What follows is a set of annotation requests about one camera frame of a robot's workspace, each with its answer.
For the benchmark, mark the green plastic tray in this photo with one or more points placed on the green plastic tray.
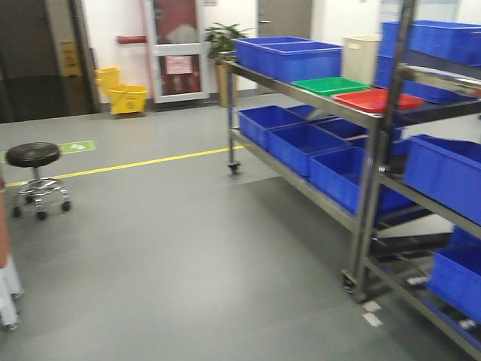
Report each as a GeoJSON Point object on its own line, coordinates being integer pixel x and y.
{"type": "Point", "coordinates": [328, 86]}

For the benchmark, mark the yellow mop bucket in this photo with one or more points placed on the yellow mop bucket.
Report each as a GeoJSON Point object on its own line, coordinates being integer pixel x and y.
{"type": "Point", "coordinates": [124, 98]}

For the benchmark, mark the potted plant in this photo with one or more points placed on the potted plant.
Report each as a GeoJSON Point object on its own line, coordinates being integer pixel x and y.
{"type": "Point", "coordinates": [220, 38]}

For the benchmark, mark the red plastic tray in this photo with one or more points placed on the red plastic tray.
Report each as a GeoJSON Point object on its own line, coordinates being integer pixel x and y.
{"type": "Point", "coordinates": [375, 100]}

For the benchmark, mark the steel trolley cart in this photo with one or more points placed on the steel trolley cart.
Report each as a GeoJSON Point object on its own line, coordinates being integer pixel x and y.
{"type": "Point", "coordinates": [384, 199]}

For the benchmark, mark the cream plastic basket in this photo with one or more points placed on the cream plastic basket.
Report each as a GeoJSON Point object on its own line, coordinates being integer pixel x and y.
{"type": "Point", "coordinates": [359, 57]}

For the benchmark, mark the black round stool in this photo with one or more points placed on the black round stool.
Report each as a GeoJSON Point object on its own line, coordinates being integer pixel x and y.
{"type": "Point", "coordinates": [36, 155]}

